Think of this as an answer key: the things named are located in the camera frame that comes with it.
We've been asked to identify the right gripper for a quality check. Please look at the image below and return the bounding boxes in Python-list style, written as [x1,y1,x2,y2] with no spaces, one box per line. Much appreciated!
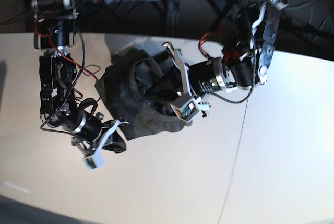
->
[70,114,126,156]

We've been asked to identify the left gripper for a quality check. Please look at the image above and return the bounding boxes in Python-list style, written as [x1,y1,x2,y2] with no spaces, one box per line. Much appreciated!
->
[162,42,232,96]

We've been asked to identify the dark grey T-shirt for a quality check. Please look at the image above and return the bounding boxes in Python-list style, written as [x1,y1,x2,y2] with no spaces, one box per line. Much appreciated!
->
[95,48,188,140]

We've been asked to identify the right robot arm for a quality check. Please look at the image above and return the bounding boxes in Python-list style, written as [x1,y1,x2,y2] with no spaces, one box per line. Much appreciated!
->
[33,0,126,157]

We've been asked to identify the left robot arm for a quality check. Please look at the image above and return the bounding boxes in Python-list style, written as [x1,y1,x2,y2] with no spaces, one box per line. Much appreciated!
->
[161,0,287,97]

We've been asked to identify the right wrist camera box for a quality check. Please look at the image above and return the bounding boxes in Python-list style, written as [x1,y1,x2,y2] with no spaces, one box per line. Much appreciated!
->
[83,153,105,170]

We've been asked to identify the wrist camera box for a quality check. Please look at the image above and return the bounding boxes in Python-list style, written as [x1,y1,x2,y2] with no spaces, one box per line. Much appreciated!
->
[170,94,200,123]
[83,153,105,170]

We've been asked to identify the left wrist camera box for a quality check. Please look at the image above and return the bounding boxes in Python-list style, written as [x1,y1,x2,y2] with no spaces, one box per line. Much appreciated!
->
[170,94,200,123]

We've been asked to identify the aluminium table frame post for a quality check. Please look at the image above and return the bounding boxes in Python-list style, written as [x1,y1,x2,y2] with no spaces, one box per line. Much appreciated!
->
[165,0,180,37]

